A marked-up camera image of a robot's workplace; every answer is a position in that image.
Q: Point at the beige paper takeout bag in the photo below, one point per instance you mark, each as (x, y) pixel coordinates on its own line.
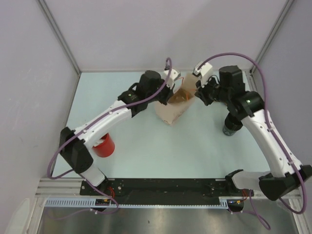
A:
(170, 113)

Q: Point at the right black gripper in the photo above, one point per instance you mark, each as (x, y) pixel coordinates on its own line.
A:
(202, 91)

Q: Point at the tall black coffee cup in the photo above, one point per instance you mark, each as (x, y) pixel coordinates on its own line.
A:
(231, 125)

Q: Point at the brown pulp cup carrier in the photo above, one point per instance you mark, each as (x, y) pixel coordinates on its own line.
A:
(180, 96)

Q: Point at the red cylindrical container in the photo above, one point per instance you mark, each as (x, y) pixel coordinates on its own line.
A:
(106, 148)

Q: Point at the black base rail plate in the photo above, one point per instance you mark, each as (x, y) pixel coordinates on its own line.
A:
(170, 189)

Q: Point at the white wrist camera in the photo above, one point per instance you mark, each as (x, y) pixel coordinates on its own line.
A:
(174, 75)
(203, 71)

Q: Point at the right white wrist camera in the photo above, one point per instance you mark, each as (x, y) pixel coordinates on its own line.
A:
(203, 71)

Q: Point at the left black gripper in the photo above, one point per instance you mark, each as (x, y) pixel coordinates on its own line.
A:
(168, 92)

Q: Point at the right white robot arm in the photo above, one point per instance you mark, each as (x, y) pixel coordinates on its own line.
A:
(246, 109)

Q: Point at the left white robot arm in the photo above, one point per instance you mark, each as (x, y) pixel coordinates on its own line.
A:
(75, 145)

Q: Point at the white slotted cable duct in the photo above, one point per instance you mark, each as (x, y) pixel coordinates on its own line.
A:
(213, 203)

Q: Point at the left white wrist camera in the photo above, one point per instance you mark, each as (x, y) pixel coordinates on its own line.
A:
(174, 75)

